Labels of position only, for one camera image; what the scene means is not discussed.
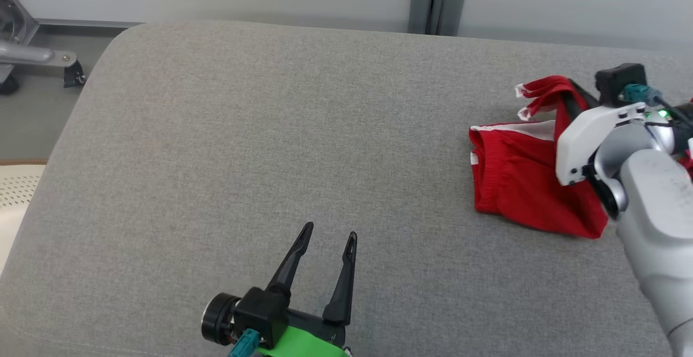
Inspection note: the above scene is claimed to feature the grey partition post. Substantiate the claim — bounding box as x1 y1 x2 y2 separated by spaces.
408 0 435 36
436 0 467 37

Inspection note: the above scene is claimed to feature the red shorts white trim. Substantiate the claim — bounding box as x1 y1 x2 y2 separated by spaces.
468 75 693 240

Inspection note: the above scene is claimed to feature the teal camera connector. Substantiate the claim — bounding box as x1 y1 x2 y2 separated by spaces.
227 328 261 357
622 83 663 105

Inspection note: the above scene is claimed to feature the teal left camera connector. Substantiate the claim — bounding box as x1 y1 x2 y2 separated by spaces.
227 328 261 357

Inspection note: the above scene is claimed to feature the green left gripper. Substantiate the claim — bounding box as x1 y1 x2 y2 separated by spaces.
257 222 358 357

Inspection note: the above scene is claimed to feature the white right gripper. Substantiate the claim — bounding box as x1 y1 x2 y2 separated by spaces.
554 78 659 187

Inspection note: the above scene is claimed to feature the beige perforated laundry basket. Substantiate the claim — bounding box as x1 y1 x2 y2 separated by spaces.
0 164 49 277

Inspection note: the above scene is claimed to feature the teal right camera connector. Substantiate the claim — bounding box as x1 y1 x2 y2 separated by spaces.
622 83 663 105

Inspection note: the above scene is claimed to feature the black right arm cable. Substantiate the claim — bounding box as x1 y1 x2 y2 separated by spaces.
647 94 693 131

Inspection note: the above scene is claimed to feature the grey partition bottom rail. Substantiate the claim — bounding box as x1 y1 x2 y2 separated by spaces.
35 18 145 29

